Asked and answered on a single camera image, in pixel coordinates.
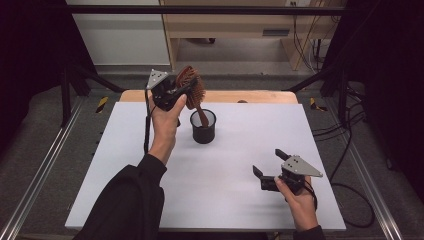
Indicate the aluminium rail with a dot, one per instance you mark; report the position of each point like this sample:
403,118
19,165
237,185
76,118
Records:
40,166
373,186

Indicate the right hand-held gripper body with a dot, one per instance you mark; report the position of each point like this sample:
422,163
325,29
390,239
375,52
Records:
298,168

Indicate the white cabinet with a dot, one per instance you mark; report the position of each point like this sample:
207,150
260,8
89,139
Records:
123,40

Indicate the black mesh cup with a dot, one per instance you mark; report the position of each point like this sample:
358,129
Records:
203,133

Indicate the yellow black tape strip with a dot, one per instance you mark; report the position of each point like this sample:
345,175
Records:
102,104
315,104

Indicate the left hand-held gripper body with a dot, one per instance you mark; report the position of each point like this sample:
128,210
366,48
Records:
163,91

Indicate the person's left hand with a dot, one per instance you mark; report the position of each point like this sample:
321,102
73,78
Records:
166,126

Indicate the person's right hand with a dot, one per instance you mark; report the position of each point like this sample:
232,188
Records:
300,206

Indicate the black metal stand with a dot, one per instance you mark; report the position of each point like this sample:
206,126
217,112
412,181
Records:
66,96
342,96

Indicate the light wooden desk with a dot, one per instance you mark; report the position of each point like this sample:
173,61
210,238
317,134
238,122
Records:
233,23

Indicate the light wooden table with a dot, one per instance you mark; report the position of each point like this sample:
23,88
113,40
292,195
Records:
250,96

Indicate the wooden paddle hairbrush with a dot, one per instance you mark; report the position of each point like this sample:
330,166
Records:
193,90

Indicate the dark curtain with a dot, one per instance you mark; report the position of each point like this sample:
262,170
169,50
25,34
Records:
393,83
30,66

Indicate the black horizontal frame bar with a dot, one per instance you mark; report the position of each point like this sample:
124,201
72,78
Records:
200,10

